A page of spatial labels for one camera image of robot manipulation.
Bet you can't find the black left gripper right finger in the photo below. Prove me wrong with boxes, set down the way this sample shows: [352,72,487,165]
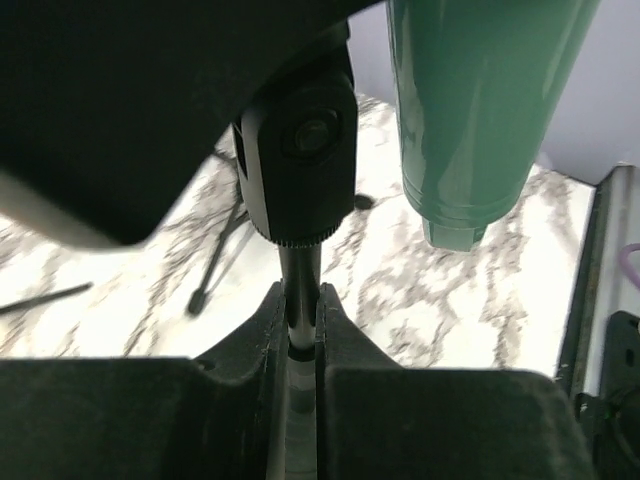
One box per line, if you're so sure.
[316,284,595,479]

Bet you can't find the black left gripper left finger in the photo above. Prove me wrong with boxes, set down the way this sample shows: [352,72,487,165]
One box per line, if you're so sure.
[1,284,288,479]

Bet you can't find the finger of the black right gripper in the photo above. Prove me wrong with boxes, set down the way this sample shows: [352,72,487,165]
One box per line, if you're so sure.
[1,1,350,248]

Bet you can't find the mint green microphone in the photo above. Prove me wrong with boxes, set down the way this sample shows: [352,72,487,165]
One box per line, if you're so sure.
[388,0,598,252]

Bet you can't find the black round-base microphone stand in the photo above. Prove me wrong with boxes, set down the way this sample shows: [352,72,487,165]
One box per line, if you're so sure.
[233,22,358,479]

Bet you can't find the black hex key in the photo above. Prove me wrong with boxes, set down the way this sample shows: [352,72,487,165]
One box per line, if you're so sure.
[0,282,93,316]

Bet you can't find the black shock-mount tripod stand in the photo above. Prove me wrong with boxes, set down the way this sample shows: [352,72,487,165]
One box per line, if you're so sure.
[187,149,376,316]

